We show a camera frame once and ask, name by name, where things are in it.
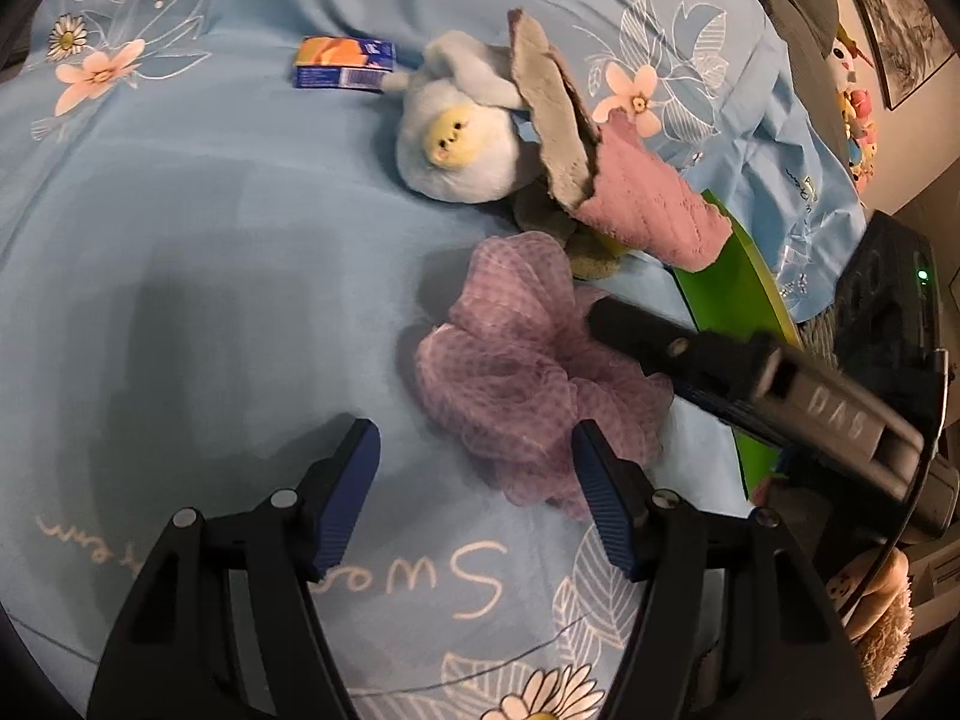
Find green box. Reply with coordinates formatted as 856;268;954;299
671;191;800;500

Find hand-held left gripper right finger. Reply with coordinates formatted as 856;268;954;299
571;420;878;720

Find beige plush toy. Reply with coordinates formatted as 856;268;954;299
825;547;914;691

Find colourful plush toys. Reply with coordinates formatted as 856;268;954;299
829;22;884;192

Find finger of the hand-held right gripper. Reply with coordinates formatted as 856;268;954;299
585;298;781;391
671;379;788;447

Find purple mesh bath pouf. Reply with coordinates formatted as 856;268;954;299
415;232;674;522

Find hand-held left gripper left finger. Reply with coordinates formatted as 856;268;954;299
86;418;382;720

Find small orange and blue box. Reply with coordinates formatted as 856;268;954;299
292;36;396;93

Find white plush toy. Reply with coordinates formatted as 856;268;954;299
386;30;545;203

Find blue floral bedsheet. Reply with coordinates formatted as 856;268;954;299
0;0;871;720

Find grey and pink towel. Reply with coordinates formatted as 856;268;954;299
506;9;732;271

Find framed wall picture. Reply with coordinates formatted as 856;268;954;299
853;0;960;110

